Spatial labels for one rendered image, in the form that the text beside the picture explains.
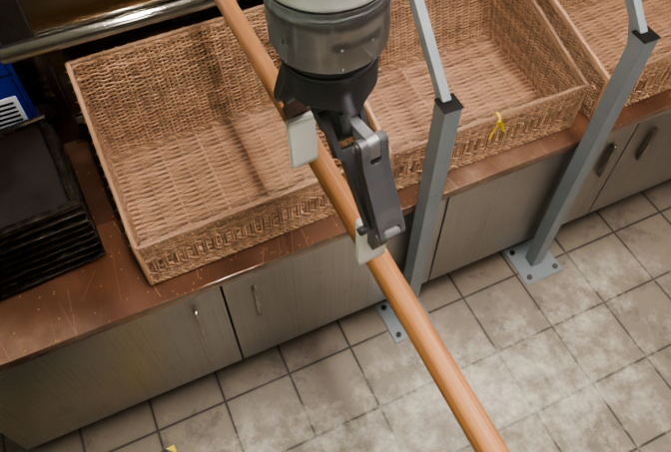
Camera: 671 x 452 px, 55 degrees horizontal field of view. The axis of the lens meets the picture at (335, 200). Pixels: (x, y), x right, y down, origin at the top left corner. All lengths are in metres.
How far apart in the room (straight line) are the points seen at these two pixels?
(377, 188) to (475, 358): 1.55
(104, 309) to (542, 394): 1.25
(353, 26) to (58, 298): 1.21
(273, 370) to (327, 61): 1.60
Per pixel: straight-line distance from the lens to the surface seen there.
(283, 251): 1.48
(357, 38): 0.44
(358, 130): 0.49
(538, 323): 2.12
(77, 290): 1.53
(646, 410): 2.13
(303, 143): 0.66
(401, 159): 1.48
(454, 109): 1.25
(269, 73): 0.94
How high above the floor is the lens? 1.84
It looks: 55 degrees down
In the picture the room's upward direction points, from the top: straight up
